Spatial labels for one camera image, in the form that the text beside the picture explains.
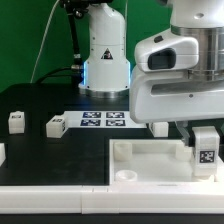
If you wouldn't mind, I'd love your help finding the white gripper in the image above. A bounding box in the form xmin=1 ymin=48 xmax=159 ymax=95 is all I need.
xmin=129 ymin=67 xmax=224 ymax=146

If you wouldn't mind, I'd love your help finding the white square tabletop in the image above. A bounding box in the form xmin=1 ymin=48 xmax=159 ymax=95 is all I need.
xmin=109 ymin=139 xmax=224 ymax=184

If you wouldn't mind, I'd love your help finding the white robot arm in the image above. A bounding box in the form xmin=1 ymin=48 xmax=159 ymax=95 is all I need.
xmin=128 ymin=0 xmax=224 ymax=147

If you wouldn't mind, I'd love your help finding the white sheet with AprilTags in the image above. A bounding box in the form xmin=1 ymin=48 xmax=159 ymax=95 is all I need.
xmin=64 ymin=111 xmax=145 ymax=128

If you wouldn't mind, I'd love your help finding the white U-shaped obstacle fence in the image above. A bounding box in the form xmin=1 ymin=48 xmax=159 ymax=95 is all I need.
xmin=0 ymin=142 xmax=224 ymax=215

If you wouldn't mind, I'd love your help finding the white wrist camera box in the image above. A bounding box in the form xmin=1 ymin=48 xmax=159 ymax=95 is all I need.
xmin=135 ymin=29 xmax=191 ymax=72

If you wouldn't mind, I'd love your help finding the black cable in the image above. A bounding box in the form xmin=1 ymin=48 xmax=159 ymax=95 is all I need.
xmin=34 ymin=66 xmax=84 ymax=84

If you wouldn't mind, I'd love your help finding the white cable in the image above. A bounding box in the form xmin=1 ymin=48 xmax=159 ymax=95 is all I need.
xmin=29 ymin=0 xmax=63 ymax=84

